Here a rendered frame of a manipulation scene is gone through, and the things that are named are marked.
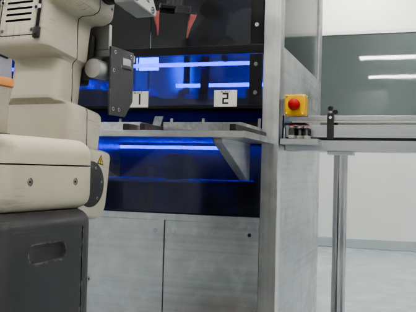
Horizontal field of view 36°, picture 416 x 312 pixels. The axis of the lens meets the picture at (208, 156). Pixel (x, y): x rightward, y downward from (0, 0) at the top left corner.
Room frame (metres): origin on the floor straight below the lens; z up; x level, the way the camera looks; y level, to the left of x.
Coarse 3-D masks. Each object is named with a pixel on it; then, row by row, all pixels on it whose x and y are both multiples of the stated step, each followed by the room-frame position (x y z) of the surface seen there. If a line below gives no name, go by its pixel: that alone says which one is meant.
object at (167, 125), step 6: (168, 126) 2.07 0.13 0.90; (174, 126) 2.06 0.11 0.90; (180, 126) 2.06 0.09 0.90; (186, 126) 2.05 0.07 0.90; (192, 126) 2.04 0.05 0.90; (198, 126) 2.04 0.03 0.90; (204, 126) 2.03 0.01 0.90; (210, 126) 2.02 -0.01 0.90; (216, 126) 2.02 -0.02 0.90; (222, 126) 2.01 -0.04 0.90; (228, 126) 2.01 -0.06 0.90; (246, 126) 2.06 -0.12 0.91; (252, 126) 2.13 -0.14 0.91
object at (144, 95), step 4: (132, 92) 2.39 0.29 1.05; (136, 92) 2.39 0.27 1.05; (140, 92) 2.38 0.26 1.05; (144, 92) 2.38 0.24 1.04; (148, 92) 2.37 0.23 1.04; (132, 96) 2.39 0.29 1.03; (136, 96) 2.39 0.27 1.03; (144, 96) 2.38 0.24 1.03; (148, 96) 2.37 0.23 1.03; (132, 100) 2.39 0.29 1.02; (136, 100) 2.39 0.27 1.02; (144, 100) 2.38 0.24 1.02; (148, 100) 2.37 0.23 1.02; (132, 104) 2.39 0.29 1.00; (136, 104) 2.39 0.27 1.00; (144, 104) 2.38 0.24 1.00
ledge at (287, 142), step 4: (280, 140) 2.22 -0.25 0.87; (284, 140) 2.22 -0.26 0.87; (288, 140) 2.21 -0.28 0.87; (292, 140) 2.21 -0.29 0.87; (296, 140) 2.20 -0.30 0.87; (300, 140) 2.20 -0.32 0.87; (304, 140) 2.19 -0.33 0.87; (308, 140) 2.19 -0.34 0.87; (312, 140) 2.19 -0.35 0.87; (316, 140) 2.18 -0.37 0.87; (320, 140) 2.24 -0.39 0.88; (284, 144) 2.25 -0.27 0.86; (288, 144) 2.24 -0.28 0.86; (292, 144) 2.24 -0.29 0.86; (296, 144) 2.23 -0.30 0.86; (300, 144) 2.22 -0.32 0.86; (304, 144) 2.21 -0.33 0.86; (308, 144) 2.20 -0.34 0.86; (312, 144) 2.20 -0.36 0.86; (316, 144) 2.19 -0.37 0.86; (320, 144) 2.24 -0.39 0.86
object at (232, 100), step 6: (216, 90) 2.29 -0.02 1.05; (222, 90) 2.28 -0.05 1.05; (228, 90) 2.28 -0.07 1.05; (234, 90) 2.27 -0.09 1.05; (216, 96) 2.29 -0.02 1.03; (222, 96) 2.28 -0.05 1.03; (228, 96) 2.28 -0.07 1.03; (234, 96) 2.27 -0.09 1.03; (216, 102) 2.29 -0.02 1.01; (228, 102) 2.28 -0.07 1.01; (234, 102) 2.27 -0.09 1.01
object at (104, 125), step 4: (100, 124) 2.14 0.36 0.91; (104, 124) 2.14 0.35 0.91; (108, 124) 2.13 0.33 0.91; (112, 124) 2.13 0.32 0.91; (116, 124) 2.13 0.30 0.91; (120, 124) 2.12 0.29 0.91; (136, 124) 2.10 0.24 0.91; (100, 128) 2.14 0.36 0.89; (104, 128) 2.14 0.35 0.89; (108, 128) 2.13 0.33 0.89; (112, 128) 2.13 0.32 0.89; (116, 128) 2.13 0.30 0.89; (120, 128) 2.12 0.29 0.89
